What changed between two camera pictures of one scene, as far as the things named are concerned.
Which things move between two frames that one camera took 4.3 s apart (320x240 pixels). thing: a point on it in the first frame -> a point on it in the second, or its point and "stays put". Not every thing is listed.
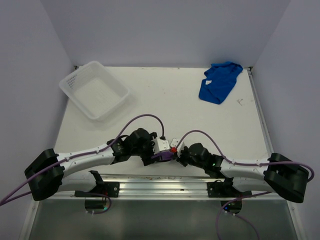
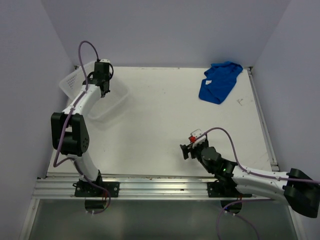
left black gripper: x=147 y=159 -> x=107 y=91
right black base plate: x=218 y=189 stays put
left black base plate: x=111 y=189 stays put
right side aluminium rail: x=259 y=111 stays put
